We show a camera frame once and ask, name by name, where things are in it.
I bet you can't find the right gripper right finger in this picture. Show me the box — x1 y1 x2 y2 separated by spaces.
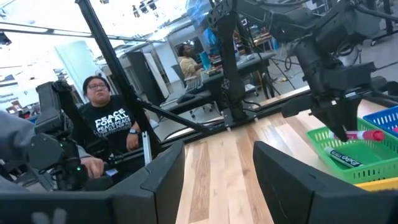
252 140 398 224

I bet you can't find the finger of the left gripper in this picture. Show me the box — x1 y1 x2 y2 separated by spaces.
310 98 364 143

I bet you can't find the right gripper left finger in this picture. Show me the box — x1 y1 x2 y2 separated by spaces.
0 140 187 224

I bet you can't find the pink-label marker red cap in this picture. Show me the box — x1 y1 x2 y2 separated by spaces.
328 129 386 142

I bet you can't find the navy blue white-label marker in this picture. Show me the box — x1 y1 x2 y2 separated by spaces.
323 146 364 169

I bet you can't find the person's hand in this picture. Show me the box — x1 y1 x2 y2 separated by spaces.
80 156 106 180

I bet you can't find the blue plastic basket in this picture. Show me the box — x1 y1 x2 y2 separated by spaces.
362 105 398 138

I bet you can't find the green plastic basket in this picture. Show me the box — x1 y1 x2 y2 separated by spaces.
305 117 398 185

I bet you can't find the yellow plastic basket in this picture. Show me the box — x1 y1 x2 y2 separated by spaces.
354 176 398 192

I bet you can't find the silver aluminium bar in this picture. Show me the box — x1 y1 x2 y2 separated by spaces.
141 130 154 166

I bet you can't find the person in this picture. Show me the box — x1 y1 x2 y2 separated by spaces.
176 43 205 82
70 75 143 158

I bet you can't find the black desk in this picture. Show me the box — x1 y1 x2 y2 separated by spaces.
198 51 278 94

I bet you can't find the grey office chair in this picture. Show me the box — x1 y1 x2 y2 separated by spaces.
170 63 218 119

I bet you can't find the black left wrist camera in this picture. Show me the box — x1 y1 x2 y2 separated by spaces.
322 61 377 91

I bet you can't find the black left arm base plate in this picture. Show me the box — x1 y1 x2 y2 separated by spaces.
221 107 259 129

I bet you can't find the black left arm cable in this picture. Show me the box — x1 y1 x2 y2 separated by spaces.
353 0 398 24

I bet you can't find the black aluminium table frame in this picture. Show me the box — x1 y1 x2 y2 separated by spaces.
75 0 398 156

